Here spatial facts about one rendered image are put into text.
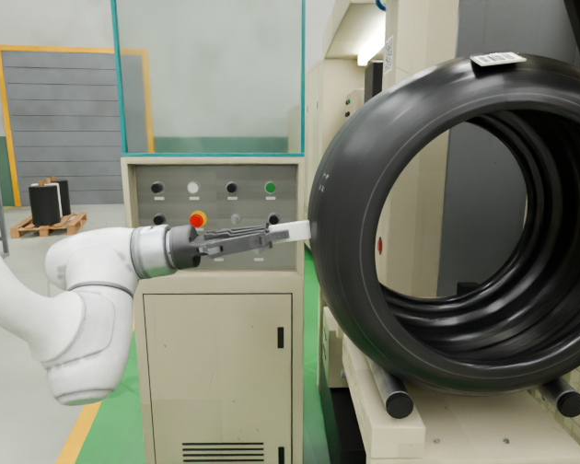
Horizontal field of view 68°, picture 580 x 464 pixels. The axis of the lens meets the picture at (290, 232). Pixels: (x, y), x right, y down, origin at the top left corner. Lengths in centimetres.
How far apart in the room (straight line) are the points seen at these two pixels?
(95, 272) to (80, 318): 10
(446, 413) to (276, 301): 66
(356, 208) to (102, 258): 41
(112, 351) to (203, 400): 91
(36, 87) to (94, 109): 111
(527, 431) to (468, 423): 10
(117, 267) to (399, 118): 49
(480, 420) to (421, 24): 81
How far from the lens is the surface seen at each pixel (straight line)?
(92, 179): 990
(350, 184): 63
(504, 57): 70
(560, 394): 87
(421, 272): 108
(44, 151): 1013
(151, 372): 156
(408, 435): 80
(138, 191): 144
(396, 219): 103
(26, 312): 66
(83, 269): 75
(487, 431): 93
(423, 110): 64
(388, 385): 78
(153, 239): 74
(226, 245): 70
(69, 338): 67
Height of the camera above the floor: 132
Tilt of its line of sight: 12 degrees down
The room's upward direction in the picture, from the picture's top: straight up
